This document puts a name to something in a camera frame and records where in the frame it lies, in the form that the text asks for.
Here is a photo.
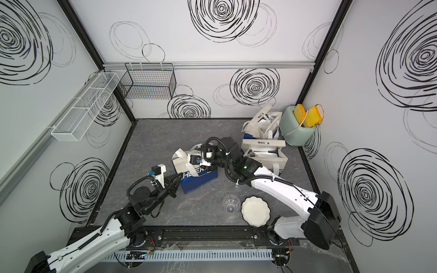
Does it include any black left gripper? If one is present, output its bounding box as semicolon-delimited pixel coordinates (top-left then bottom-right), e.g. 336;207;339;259
145;172;183;216

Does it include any blue cream takeout bag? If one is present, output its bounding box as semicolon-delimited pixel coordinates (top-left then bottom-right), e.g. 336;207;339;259
242;105;282;140
172;143;218;194
241;139;288;176

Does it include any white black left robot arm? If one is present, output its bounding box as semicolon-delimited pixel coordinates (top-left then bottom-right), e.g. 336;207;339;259
25;173;183;273

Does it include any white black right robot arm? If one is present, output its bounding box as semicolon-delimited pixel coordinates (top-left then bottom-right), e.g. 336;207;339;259
185;137;341;250

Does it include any clear plastic cup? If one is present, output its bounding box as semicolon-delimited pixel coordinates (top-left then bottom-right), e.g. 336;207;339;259
223;194;241;213

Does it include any white scalloped plate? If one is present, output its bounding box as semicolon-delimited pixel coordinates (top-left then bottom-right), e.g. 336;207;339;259
241;196;270;228

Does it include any mint green toaster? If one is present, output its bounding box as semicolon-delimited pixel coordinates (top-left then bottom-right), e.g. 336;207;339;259
279;106;315;146

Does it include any left yellow toast slice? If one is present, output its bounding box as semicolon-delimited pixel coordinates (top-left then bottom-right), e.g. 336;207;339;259
293;104;306;126

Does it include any yellow toast slice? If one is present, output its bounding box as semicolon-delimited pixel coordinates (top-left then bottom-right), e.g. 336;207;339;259
293;104;306;126
303;105;323;128

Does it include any right yellow toast slice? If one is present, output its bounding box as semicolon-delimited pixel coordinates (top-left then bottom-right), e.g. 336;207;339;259
303;105;323;128

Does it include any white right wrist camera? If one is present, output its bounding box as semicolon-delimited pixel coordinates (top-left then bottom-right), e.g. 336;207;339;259
198;152;215;166

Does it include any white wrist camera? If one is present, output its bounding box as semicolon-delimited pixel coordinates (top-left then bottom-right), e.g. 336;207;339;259
149;164;167;188
198;152;215;166

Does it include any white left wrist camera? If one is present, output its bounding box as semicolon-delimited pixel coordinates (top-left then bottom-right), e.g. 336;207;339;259
149;164;167;188

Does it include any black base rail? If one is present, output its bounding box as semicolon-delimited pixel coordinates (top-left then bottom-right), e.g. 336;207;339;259
68;225;344;249

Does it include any black wire basket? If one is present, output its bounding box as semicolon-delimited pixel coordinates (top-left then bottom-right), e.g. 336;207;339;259
118;63;176;100

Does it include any white slotted cable duct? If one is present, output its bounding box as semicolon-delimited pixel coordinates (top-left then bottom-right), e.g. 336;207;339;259
102;249;274;263

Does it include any white mesh wall shelf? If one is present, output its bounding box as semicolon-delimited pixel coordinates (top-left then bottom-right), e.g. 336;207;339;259
51;72;119;142

